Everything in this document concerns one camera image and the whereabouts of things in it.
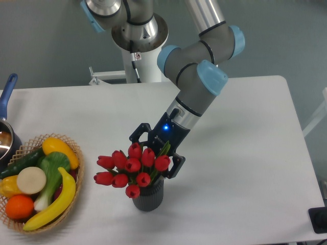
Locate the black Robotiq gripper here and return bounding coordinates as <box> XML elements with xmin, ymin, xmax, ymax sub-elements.
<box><xmin>129</xmin><ymin>111</ymin><xmax>190</xmax><ymax>179</ymax></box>

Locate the red tulip bouquet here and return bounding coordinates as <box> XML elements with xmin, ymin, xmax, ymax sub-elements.
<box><xmin>94</xmin><ymin>142</ymin><xmax>171</xmax><ymax>199</ymax></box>

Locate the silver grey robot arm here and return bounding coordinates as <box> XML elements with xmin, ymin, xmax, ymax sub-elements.
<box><xmin>80</xmin><ymin>1</ymin><xmax>245</xmax><ymax>179</ymax></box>

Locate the dark grey ribbed vase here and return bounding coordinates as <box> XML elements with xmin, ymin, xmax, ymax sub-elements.
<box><xmin>133</xmin><ymin>178</ymin><xmax>164</xmax><ymax>212</ymax></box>

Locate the dark red vegetable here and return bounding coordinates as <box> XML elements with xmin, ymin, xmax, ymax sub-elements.
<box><xmin>53</xmin><ymin>170</ymin><xmax>77</xmax><ymax>201</ymax></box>

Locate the yellow banana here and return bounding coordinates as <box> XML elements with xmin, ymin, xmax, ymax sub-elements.
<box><xmin>23</xmin><ymin>167</ymin><xmax>76</xmax><ymax>232</ymax></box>

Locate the yellow squash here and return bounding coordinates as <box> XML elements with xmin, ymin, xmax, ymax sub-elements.
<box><xmin>42</xmin><ymin>137</ymin><xmax>79</xmax><ymax>169</ymax></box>

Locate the green bok choy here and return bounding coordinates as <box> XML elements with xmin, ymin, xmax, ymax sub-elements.
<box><xmin>34</xmin><ymin>152</ymin><xmax>71</xmax><ymax>212</ymax></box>

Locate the woven wicker basket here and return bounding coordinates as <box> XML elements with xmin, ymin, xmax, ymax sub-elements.
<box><xmin>1</xmin><ymin>133</ymin><xmax>84</xmax><ymax>234</ymax></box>

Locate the green cucumber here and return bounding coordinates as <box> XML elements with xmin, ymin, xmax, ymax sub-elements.
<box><xmin>1</xmin><ymin>148</ymin><xmax>45</xmax><ymax>180</ymax></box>

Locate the beige round disc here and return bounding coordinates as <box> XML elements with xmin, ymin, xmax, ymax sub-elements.
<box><xmin>16</xmin><ymin>167</ymin><xmax>46</xmax><ymax>194</ymax></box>

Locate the orange fruit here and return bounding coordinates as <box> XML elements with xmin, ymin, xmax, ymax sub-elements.
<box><xmin>5</xmin><ymin>194</ymin><xmax>34</xmax><ymax>219</ymax></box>

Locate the yellow bell pepper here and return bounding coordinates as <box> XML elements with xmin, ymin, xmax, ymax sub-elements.
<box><xmin>1</xmin><ymin>175</ymin><xmax>23</xmax><ymax>198</ymax></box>

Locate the black device at table edge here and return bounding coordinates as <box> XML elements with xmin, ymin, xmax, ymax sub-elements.
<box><xmin>308</xmin><ymin>207</ymin><xmax>326</xmax><ymax>234</ymax></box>

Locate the black cable on pedestal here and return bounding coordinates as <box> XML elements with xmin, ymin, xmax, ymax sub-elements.
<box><xmin>129</xmin><ymin>40</ymin><xmax>142</xmax><ymax>84</ymax></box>

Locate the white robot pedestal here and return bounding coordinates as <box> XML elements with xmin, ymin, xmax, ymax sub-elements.
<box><xmin>89</xmin><ymin>46</ymin><xmax>169</xmax><ymax>85</ymax></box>

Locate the blue handled saucepan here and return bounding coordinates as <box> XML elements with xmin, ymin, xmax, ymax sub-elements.
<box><xmin>1</xmin><ymin>73</ymin><xmax>22</xmax><ymax>172</ymax></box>

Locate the white frame at right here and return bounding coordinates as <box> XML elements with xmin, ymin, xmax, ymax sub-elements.
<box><xmin>302</xmin><ymin>88</ymin><xmax>326</xmax><ymax>137</ymax></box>

